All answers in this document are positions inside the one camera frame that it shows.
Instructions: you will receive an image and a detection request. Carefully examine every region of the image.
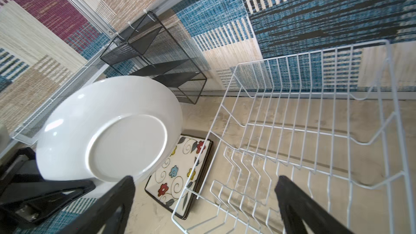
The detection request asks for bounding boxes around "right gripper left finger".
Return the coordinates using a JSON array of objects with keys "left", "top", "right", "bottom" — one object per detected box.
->
[{"left": 60, "top": 175, "right": 135, "bottom": 234}]

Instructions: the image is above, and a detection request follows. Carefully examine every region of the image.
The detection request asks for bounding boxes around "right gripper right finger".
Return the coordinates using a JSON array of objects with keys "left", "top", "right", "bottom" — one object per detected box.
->
[{"left": 275, "top": 175, "right": 351, "bottom": 234}]

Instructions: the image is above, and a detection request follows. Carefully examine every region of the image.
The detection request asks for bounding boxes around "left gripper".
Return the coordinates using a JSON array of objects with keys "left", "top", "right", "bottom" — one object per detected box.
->
[{"left": 1, "top": 147, "right": 95, "bottom": 234}]

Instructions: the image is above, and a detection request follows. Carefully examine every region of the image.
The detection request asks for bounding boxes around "white round plate four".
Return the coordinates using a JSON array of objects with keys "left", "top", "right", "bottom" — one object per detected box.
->
[{"left": 36, "top": 76, "right": 183, "bottom": 183}]

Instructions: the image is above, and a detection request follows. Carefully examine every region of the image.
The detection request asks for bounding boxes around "white mesh wall basket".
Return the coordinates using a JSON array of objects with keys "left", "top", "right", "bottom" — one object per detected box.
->
[{"left": 11, "top": 51, "right": 108, "bottom": 145}]

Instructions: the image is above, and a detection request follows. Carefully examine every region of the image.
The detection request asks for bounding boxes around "white wire dish rack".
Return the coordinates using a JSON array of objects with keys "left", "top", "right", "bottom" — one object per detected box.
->
[{"left": 171, "top": 40, "right": 416, "bottom": 234}]

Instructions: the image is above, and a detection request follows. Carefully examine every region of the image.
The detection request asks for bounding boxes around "black wire shelf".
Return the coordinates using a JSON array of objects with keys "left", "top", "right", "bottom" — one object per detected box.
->
[{"left": 100, "top": 11, "right": 209, "bottom": 104}]

